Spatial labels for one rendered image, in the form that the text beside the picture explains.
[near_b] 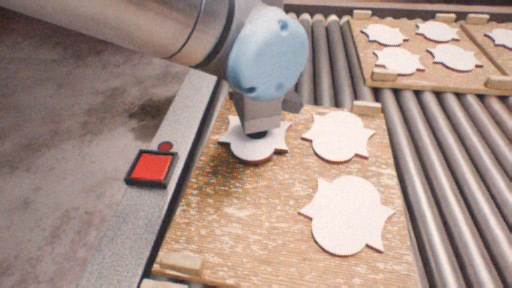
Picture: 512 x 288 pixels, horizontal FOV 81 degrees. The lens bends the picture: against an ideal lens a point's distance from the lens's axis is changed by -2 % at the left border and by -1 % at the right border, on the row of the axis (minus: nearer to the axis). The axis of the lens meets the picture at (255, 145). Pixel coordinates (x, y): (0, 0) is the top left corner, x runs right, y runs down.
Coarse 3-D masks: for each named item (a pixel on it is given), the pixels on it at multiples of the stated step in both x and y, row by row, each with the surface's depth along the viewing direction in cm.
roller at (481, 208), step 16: (416, 96) 75; (432, 96) 72; (432, 112) 68; (432, 128) 66; (448, 128) 63; (448, 144) 61; (448, 160) 59; (464, 160) 57; (464, 176) 55; (464, 192) 53; (480, 192) 51; (480, 208) 50; (496, 208) 50; (480, 224) 48; (496, 224) 47; (496, 240) 45; (496, 256) 44; (496, 272) 44
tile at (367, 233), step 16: (352, 176) 51; (320, 192) 48; (336, 192) 48; (352, 192) 48; (368, 192) 48; (304, 208) 46; (320, 208) 46; (336, 208) 46; (352, 208) 46; (368, 208) 46; (384, 208) 46; (320, 224) 44; (336, 224) 44; (352, 224) 44; (368, 224) 44; (320, 240) 42; (336, 240) 42; (352, 240) 42; (368, 240) 42; (336, 256) 41; (352, 256) 41
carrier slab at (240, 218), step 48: (288, 144) 58; (384, 144) 58; (192, 192) 49; (240, 192) 49; (288, 192) 49; (384, 192) 49; (192, 240) 43; (240, 240) 43; (288, 240) 43; (384, 240) 43
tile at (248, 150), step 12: (228, 120) 61; (228, 132) 57; (240, 132) 57; (276, 132) 57; (228, 144) 55; (240, 144) 54; (252, 144) 54; (264, 144) 54; (276, 144) 54; (240, 156) 52; (252, 156) 52; (264, 156) 52
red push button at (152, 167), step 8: (144, 160) 56; (152, 160) 56; (160, 160) 56; (168, 160) 56; (136, 168) 54; (144, 168) 54; (152, 168) 54; (160, 168) 54; (136, 176) 53; (144, 176) 53; (152, 176) 53; (160, 176) 53
